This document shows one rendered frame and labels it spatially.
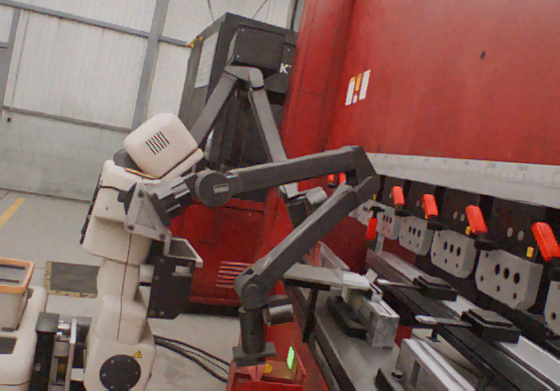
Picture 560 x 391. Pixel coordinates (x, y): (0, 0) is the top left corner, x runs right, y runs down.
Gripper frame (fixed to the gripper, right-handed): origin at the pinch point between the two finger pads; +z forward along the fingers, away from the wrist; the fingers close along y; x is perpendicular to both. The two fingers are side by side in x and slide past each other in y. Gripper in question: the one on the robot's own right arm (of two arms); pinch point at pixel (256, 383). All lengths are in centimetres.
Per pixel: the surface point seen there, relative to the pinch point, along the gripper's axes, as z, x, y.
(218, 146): -57, 133, 0
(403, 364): -5.9, -12.2, 33.2
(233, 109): -74, 136, 9
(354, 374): -4.1, -10.0, 22.0
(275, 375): 1.3, 5.7, 5.5
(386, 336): -3.9, 8.9, 36.9
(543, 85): -65, -44, 46
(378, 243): -25, 29, 43
